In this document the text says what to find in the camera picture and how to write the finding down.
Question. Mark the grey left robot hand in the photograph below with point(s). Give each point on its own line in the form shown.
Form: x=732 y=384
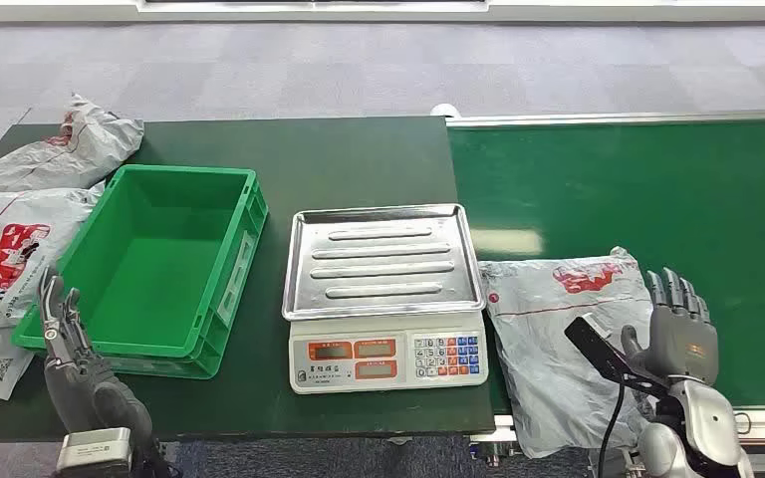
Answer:
x=82 y=389

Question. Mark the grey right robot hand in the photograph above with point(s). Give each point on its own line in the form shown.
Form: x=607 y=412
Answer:
x=683 y=343

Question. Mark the grey mailer bag red print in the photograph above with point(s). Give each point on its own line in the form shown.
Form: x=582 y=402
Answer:
x=541 y=343

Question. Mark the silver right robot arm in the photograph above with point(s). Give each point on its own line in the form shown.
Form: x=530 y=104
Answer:
x=706 y=422

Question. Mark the green plastic crate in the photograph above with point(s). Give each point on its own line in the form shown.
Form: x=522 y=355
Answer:
x=158 y=277

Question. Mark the flat grey mailer bag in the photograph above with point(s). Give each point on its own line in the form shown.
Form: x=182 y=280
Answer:
x=13 y=251

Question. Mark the crumpled grey mailer bag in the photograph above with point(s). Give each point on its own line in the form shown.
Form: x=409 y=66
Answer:
x=59 y=158

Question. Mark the white electronic scale steel tray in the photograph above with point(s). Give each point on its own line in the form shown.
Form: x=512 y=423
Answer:
x=382 y=264

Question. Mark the white round knob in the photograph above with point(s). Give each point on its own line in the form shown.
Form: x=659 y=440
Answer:
x=445 y=111

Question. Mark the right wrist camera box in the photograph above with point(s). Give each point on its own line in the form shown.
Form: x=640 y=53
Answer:
x=603 y=353

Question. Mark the green conveyor belt silver frame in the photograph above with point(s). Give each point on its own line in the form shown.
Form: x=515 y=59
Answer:
x=620 y=185

